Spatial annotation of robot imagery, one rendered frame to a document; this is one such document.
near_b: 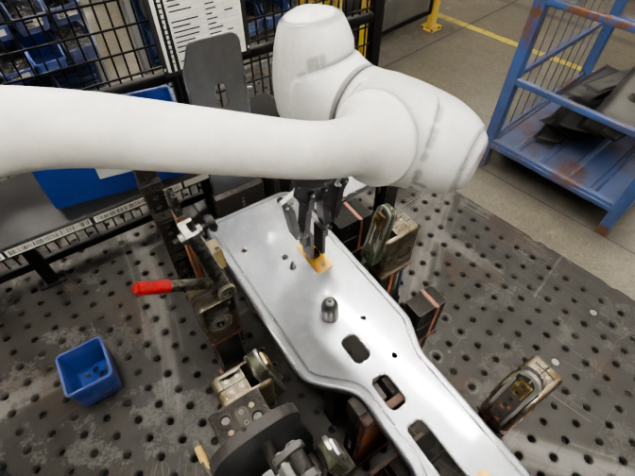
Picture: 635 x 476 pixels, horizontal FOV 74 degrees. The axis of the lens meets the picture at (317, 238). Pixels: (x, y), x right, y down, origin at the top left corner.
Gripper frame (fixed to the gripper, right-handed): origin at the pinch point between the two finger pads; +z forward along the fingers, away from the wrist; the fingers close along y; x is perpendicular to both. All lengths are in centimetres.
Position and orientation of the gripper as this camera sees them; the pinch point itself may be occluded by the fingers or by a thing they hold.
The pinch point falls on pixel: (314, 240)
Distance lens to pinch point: 80.4
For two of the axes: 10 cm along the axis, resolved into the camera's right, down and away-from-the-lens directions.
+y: 8.3, -4.2, 3.6
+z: 0.0, 6.5, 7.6
